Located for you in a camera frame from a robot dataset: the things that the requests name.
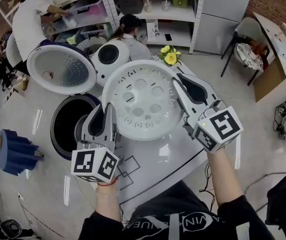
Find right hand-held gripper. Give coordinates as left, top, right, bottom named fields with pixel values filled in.
left=172, top=73, right=244, bottom=155

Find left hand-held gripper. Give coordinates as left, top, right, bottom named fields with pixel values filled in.
left=70, top=102, right=123, bottom=184

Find white perforated steamer tray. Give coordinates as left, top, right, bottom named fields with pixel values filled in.
left=101, top=59, right=185, bottom=141

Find person's right forearm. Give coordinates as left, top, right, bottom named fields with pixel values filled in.
left=206, top=146, right=246, bottom=207

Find person's left forearm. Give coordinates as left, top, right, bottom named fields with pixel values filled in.
left=94, top=181, right=121, bottom=223

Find yellow flowers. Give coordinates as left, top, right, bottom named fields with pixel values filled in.
left=159, top=45, right=183, bottom=68

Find round patterned seat cushion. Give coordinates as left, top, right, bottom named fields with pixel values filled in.
left=236, top=43, right=264, bottom=71

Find navy rice cooker white lid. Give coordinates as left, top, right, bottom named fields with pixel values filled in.
left=25, top=38, right=104, bottom=162

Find white capsule pet carrier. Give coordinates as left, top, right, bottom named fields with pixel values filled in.
left=89, top=39, right=131, bottom=88

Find rust dried flower bunch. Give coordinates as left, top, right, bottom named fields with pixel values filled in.
left=249, top=38, right=269, bottom=58

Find grey white refrigerator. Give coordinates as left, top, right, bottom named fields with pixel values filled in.
left=191, top=0, right=255, bottom=56

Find white fluted round basket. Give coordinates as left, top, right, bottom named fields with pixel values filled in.
left=76, top=37, right=109, bottom=56

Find round table blue cloth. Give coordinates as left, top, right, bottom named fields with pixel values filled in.
left=0, top=129, right=44, bottom=176

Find white box triangle cutouts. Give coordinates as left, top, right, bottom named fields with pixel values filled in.
left=4, top=86, right=17, bottom=103

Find plastic cup beige drink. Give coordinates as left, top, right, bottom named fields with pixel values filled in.
left=142, top=0, right=153, bottom=14

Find white side desk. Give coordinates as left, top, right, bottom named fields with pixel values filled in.
left=252, top=11, right=286, bottom=85

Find dark storage bin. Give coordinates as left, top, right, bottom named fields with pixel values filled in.
left=117, top=0, right=144, bottom=15

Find clear storage bin black latches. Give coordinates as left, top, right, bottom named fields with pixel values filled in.
left=52, top=11, right=79, bottom=35

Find person's black printed shirt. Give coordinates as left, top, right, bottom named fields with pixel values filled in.
left=79, top=180, right=284, bottom=240

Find clear storage bin pink contents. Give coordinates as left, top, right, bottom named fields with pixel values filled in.
left=70, top=0, right=109, bottom=23

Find black capsule pet carrier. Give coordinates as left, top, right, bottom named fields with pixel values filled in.
left=0, top=218, right=23, bottom=240

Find black folding chair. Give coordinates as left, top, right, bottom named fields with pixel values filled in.
left=244, top=170, right=286, bottom=235

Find red string bracelet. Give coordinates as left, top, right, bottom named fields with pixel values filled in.
left=96, top=177, right=119, bottom=187

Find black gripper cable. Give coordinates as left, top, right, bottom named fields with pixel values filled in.
left=199, top=163, right=217, bottom=210

